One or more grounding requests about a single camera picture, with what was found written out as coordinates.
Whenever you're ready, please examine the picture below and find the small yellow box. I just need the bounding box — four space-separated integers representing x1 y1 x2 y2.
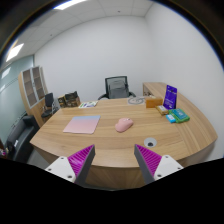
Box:
156 105 169 115

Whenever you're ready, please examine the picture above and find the colourful leaflet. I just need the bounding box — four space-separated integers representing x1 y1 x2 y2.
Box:
78 101 98 109

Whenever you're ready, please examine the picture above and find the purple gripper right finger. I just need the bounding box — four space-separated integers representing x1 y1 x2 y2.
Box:
134 145 182 184

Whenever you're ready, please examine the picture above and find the pink computer mouse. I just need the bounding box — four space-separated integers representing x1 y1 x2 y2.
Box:
115 118 133 133

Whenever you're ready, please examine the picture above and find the small blue box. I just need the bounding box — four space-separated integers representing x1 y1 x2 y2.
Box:
166 114 176 123

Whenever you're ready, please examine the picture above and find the pink blue mouse pad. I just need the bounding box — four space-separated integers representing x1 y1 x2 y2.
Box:
63 115 100 134

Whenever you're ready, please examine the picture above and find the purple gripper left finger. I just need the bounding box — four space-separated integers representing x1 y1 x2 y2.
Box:
46 145 95 186

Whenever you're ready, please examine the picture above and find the wooden office desk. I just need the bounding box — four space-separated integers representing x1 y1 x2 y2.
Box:
29 81 219 191

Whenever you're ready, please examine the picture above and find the wooden glass-door cabinet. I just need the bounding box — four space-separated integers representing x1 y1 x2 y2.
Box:
18 66 47 127

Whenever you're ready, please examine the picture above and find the dark cardboard box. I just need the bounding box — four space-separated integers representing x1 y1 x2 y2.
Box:
58 92 81 108

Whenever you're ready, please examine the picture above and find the purple standing sign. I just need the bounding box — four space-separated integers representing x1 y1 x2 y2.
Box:
163 85 177 110

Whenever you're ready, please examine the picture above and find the green box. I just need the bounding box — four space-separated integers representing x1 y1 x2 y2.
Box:
169 108 190 123

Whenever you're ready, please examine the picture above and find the black small chair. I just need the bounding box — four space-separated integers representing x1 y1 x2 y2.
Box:
41 93 58 118

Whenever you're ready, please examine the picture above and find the orange brown box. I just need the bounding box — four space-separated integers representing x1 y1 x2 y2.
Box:
146 97 163 108

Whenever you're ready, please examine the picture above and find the coiled white cable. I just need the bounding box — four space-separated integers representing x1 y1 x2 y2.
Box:
127 96 146 106

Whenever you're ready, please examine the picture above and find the grey mesh office chair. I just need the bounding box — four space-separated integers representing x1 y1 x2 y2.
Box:
99 76 135 100

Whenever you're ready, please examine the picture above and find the black sofa armchair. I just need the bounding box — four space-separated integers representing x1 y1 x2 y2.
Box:
6 115 39 163

